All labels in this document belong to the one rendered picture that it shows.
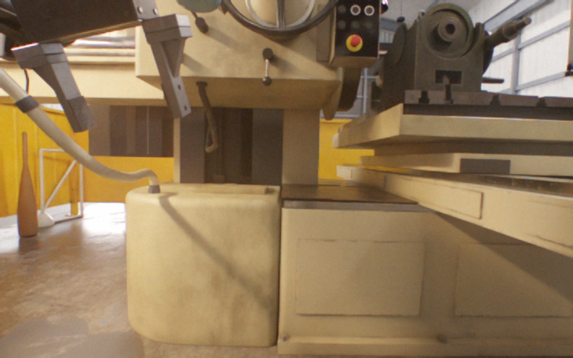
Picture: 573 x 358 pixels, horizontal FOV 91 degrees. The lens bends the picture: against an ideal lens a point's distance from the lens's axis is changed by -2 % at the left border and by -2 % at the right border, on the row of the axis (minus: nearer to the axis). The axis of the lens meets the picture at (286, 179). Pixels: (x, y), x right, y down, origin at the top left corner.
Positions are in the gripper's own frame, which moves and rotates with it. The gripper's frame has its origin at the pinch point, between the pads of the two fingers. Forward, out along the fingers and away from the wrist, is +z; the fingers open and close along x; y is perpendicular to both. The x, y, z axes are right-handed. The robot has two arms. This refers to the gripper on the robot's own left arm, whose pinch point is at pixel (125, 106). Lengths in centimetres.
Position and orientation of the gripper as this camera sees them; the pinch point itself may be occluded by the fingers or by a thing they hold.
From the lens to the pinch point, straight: 40.2
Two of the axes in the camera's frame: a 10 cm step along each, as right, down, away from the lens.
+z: 1.5, 8.8, 4.4
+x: -9.8, 0.9, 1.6
